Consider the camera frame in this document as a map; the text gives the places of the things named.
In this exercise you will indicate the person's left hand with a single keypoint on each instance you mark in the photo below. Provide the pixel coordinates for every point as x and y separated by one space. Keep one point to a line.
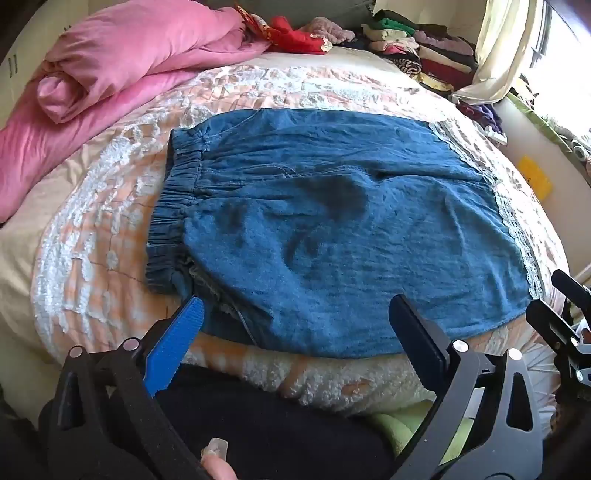
221 466

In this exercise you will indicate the mauve fluffy cloth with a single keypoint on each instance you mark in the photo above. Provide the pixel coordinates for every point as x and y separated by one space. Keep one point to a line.
330 28

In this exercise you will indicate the window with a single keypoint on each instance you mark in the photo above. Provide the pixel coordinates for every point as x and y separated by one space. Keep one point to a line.
568 60

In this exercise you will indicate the cream wardrobe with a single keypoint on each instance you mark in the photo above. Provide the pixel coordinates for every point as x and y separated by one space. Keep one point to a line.
14 83

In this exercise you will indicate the pink duvet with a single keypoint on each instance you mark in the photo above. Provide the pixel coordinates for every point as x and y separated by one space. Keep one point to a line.
138 55

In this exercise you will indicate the purple garment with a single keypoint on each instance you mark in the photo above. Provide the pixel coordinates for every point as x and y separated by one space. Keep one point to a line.
482 117

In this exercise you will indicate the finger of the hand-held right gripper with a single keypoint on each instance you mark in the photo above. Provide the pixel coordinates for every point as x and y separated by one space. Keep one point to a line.
551 330
570 286

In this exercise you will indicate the red garment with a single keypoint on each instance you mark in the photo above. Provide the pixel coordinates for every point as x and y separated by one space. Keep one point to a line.
300 37

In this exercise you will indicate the person's black clothing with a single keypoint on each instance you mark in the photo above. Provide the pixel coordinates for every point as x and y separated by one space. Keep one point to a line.
277 424

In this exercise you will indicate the cream curtain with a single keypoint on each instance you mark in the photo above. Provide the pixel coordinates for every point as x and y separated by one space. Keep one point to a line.
503 41

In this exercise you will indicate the red gold patterned cloth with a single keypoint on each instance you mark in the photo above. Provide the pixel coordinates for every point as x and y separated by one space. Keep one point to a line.
256 23

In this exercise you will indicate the person's green hoodie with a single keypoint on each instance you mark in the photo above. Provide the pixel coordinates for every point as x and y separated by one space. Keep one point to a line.
406 431

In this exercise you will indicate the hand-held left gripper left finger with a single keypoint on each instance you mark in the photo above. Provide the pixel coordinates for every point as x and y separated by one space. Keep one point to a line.
175 341

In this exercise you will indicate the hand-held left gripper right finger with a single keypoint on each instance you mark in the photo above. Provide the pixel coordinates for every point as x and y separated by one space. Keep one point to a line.
415 334

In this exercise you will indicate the grey headboard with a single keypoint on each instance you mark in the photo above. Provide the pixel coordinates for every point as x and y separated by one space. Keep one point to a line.
323 5

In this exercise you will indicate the pile of folded clothes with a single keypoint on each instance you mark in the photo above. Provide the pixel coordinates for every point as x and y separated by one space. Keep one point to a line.
425 50

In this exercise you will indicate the bed with cream sheet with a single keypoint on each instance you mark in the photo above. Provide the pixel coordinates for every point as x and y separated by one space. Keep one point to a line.
18 277

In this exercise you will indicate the blue denim pants lace trim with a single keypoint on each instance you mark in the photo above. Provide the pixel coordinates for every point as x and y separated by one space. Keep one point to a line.
323 221

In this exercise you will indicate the pink white printed blanket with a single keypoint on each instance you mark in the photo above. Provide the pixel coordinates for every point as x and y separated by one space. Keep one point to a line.
115 207

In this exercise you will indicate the yellow paper sheet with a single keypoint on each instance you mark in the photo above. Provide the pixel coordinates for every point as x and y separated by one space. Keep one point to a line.
534 177

